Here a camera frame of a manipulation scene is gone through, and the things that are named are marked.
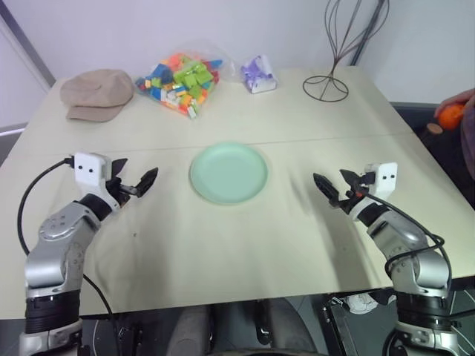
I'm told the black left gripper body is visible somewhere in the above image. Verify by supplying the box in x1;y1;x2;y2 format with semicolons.
105;176;140;207

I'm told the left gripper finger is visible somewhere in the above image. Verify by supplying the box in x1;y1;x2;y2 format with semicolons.
134;167;160;198
111;158;129;181

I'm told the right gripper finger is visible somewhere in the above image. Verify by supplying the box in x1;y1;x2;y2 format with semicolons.
339;168;363;192
312;172;341;204

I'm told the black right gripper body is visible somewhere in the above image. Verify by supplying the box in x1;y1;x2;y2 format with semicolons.
328;171;373;215

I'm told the orange ball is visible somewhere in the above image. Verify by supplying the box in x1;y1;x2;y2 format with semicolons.
436;103;467;131

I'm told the mint green plate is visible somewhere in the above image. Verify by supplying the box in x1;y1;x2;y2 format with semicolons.
189;141;269;205

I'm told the person's bare hand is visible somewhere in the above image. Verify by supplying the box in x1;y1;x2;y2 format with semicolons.
436;88;475;116

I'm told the beige flat cap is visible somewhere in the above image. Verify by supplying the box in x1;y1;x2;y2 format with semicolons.
60;69;134;123

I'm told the black side table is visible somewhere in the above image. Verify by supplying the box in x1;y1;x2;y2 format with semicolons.
389;101;475;209

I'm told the cream table cloth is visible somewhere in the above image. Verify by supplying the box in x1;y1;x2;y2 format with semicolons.
0;66;475;320

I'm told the bag of colourful building blocks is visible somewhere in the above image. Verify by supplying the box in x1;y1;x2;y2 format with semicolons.
134;40;238;121

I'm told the person's dark patterned sleeve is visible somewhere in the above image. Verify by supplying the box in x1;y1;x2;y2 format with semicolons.
459;105;475;194

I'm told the white sneaker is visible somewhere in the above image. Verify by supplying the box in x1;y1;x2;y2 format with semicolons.
346;291;378;317

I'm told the purple and white packet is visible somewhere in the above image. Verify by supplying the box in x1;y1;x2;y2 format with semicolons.
240;54;279;95

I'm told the dark slanted pole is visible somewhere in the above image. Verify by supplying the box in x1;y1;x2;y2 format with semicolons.
350;0;387;67

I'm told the dark grey rounded shape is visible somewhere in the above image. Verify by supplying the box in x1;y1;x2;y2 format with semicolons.
177;306;214;356
264;297;309;356

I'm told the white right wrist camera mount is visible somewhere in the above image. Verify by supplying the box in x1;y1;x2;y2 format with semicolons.
349;162;399;222

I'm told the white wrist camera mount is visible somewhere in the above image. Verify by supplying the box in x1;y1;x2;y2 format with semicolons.
349;162;399;222
73;151;120;209

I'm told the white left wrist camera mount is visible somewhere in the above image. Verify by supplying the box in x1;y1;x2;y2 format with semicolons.
73;151;120;209

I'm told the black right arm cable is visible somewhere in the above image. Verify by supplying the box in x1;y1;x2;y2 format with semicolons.
365;192;454;294

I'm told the dark wire hat stand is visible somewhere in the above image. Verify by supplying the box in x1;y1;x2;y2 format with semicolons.
302;0;390;102

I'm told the black metal frame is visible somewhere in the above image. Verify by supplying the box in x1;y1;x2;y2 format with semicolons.
321;294;399;356

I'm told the grey slanted wall rail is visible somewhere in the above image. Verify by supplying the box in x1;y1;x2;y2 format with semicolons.
0;0;57;87

